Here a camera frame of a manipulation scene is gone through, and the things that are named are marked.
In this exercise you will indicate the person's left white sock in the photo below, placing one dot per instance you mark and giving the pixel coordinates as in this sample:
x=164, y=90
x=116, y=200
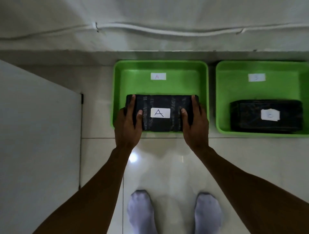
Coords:
x=141, y=212

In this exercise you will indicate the person's right thumb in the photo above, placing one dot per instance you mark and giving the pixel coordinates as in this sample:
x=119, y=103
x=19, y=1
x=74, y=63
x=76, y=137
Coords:
x=184, y=117

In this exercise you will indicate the black package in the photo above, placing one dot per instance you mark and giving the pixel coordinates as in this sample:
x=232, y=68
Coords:
x=251, y=115
x=161, y=120

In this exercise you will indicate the person's right forearm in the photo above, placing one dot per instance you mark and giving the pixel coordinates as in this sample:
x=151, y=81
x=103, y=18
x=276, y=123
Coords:
x=253, y=192

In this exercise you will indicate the person's left hand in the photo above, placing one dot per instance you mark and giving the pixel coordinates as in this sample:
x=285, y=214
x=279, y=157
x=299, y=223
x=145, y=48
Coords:
x=126, y=131

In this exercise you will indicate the person's left thumb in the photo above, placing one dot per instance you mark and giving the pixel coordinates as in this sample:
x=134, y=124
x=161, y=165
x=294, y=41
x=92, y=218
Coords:
x=139, y=118

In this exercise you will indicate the green plastic tray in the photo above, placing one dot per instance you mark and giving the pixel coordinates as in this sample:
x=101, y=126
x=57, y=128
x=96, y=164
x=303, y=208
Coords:
x=159, y=83
x=265, y=89

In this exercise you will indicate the person's left forearm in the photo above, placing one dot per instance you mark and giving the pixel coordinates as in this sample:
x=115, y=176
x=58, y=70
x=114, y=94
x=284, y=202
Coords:
x=89, y=192

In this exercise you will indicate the black wrapped package, crumpled label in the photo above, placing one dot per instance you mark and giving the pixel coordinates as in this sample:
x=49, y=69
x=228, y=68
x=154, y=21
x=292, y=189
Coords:
x=251, y=115

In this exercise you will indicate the person's white sock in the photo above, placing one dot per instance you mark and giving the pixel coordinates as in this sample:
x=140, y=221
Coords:
x=207, y=213
x=141, y=212

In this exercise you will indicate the person's right white sock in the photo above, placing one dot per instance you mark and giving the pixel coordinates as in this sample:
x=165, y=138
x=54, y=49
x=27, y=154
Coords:
x=207, y=213

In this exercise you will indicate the white door panel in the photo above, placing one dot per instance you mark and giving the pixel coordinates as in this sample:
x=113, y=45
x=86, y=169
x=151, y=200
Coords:
x=36, y=144

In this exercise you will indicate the person's right hand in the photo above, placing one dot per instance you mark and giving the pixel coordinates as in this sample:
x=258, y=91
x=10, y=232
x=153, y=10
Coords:
x=196, y=131

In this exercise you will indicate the white paper label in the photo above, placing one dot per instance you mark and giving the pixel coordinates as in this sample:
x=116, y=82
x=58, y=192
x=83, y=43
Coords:
x=158, y=76
x=256, y=77

